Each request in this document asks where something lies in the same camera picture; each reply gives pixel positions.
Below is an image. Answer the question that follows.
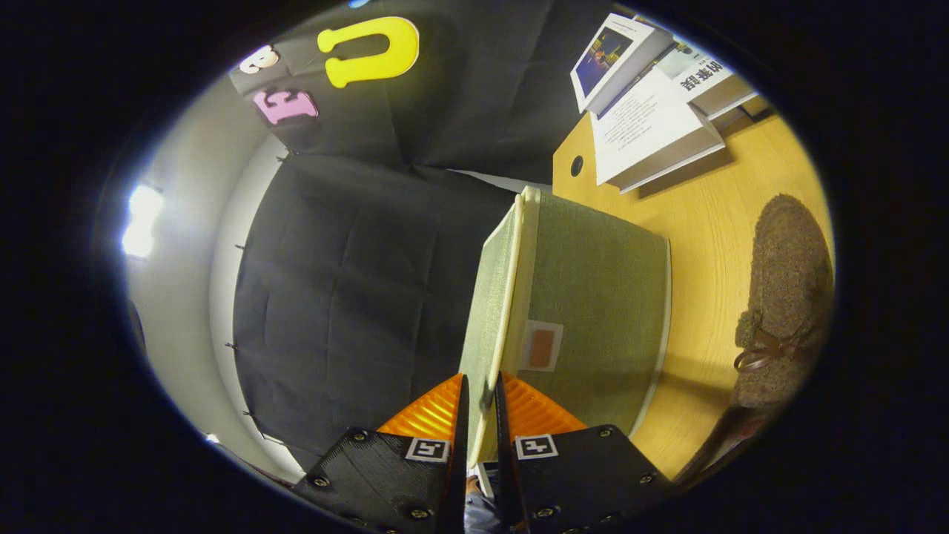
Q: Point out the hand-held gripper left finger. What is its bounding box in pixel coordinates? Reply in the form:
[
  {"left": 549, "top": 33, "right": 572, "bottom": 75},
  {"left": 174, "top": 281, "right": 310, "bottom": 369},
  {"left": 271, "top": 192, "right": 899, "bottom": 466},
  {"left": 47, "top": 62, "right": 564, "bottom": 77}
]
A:
[{"left": 291, "top": 373, "right": 471, "bottom": 534}]

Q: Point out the book with white text cover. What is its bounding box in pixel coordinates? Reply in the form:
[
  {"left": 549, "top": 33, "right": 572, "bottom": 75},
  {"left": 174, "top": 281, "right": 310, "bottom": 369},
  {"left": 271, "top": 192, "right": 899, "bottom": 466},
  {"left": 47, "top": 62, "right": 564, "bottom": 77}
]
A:
[{"left": 589, "top": 65, "right": 726, "bottom": 194}]

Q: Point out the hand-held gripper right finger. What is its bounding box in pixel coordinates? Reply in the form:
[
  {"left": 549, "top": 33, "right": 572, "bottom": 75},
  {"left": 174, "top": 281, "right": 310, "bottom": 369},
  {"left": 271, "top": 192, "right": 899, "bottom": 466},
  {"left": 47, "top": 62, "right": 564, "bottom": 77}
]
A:
[{"left": 494, "top": 372, "right": 677, "bottom": 534}]

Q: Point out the large ceiling light panel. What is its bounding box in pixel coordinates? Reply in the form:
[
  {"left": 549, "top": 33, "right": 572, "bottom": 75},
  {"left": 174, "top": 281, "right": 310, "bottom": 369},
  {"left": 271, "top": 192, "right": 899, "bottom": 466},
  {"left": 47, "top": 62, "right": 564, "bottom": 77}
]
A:
[{"left": 121, "top": 184, "right": 165, "bottom": 259}]

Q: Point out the green fabric storage box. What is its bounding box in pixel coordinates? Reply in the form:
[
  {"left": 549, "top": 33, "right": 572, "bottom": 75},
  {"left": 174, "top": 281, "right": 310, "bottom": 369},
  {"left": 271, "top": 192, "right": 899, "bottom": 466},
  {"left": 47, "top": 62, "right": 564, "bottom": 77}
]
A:
[{"left": 458, "top": 185, "right": 672, "bottom": 468}]

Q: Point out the book with dark picture cover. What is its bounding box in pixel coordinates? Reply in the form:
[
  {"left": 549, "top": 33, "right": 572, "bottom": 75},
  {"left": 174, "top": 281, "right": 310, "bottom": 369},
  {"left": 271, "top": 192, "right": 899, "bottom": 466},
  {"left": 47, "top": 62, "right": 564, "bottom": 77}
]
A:
[{"left": 569, "top": 13, "right": 675, "bottom": 116}]

